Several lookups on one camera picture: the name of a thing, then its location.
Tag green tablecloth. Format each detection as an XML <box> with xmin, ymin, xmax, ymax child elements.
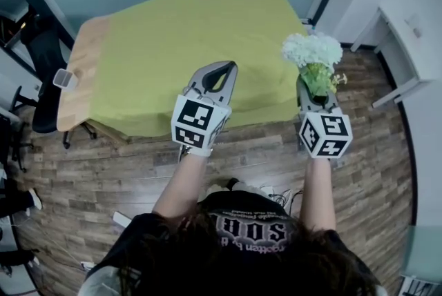
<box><xmin>88</xmin><ymin>0</ymin><xmax>308</xmax><ymax>139</ymax></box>

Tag person's black printed shirt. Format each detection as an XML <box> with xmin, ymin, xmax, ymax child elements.
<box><xmin>86</xmin><ymin>189</ymin><xmax>381</xmax><ymax>296</ymax></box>

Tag person's left forearm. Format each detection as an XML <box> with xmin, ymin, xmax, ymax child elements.
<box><xmin>151</xmin><ymin>146</ymin><xmax>213</xmax><ymax>219</ymax></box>

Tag bundle of floor cables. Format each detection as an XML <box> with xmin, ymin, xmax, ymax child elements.
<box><xmin>267</xmin><ymin>186</ymin><xmax>305</xmax><ymax>210</ymax></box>

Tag person's right forearm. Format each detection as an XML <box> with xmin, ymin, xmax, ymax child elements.
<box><xmin>298</xmin><ymin>156</ymin><xmax>338</xmax><ymax>232</ymax></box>

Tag glass table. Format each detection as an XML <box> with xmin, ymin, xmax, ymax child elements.
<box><xmin>398</xmin><ymin>224</ymin><xmax>442</xmax><ymax>296</ymax></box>

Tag black office chair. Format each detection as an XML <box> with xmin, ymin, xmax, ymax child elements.
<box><xmin>19</xmin><ymin>17</ymin><xmax>98</xmax><ymax>150</ymax></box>

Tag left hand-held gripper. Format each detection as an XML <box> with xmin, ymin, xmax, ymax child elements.
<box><xmin>171</xmin><ymin>60</ymin><xmax>239</xmax><ymax>158</ymax></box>

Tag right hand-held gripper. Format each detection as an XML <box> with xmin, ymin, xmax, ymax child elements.
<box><xmin>296</xmin><ymin>73</ymin><xmax>353</xmax><ymax>160</ymax></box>

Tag small white box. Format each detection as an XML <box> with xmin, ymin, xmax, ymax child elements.
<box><xmin>52</xmin><ymin>68</ymin><xmax>79</xmax><ymax>92</ymax></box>

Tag white and green flowers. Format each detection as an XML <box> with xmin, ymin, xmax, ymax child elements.
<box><xmin>281</xmin><ymin>32</ymin><xmax>348</xmax><ymax>106</ymax></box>

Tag white side desk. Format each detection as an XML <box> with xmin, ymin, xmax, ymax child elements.
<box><xmin>351</xmin><ymin>6</ymin><xmax>442</xmax><ymax>110</ymax></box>

